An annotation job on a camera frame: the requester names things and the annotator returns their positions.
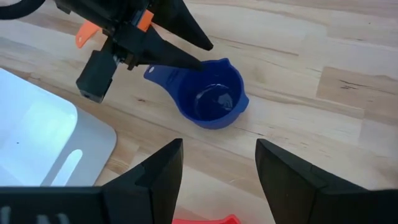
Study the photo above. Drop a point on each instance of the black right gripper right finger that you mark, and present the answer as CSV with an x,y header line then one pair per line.
x,y
295,193

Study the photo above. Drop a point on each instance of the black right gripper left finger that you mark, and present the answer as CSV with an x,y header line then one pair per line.
x,y
149,193

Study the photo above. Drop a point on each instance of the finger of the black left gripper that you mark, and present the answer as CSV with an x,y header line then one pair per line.
x,y
180,21
161,53

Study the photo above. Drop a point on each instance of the dark blue measuring cup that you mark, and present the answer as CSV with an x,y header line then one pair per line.
x,y
192,93

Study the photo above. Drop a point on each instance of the red measuring cup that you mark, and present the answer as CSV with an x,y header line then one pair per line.
x,y
211,221

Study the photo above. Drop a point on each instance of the white plastic basket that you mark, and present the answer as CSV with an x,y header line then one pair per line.
x,y
31,140

